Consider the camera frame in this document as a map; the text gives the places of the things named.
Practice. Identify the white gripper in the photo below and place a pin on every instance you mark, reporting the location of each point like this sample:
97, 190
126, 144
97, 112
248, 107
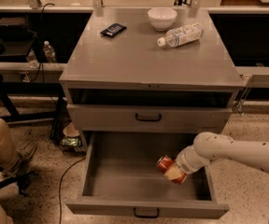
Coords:
184, 161

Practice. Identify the red coke can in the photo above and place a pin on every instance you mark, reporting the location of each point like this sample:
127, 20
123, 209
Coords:
164, 163

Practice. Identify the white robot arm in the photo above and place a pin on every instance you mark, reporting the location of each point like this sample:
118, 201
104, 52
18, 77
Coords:
208, 147

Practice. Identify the open grey bottom drawer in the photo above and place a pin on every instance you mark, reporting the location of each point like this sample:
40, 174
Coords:
120, 174

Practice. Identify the closed grey middle drawer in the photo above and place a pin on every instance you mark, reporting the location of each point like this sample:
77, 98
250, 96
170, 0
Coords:
119, 118

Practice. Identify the grey drawer cabinet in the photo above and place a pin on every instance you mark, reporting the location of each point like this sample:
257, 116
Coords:
130, 69

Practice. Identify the green packet on floor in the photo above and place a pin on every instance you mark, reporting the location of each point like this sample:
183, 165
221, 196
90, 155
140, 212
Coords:
71, 142

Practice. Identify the clear plastic water bottle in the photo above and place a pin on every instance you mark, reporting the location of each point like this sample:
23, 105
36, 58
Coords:
182, 35

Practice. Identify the grey shoe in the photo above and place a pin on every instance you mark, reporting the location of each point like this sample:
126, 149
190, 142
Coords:
21, 158

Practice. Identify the black chair base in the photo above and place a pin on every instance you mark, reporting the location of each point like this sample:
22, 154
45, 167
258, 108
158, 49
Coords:
22, 181

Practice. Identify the white ceramic bowl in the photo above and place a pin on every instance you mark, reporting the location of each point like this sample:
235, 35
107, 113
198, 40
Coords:
162, 18

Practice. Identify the black snack packet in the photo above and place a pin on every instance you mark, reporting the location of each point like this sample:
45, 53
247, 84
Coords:
112, 30

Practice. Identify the small water bottle on shelf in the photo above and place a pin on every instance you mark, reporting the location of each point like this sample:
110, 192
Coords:
49, 52

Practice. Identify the person's leg in beige trousers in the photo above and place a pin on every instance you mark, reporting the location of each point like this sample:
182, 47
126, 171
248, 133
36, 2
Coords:
8, 154

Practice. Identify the black drawer handle lower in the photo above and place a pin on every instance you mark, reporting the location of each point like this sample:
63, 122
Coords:
146, 213

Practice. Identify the black drawer handle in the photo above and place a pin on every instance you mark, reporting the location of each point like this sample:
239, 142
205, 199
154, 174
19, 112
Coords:
146, 213
156, 118

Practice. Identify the black drawer handle upper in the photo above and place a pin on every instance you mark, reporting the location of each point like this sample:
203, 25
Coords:
156, 118

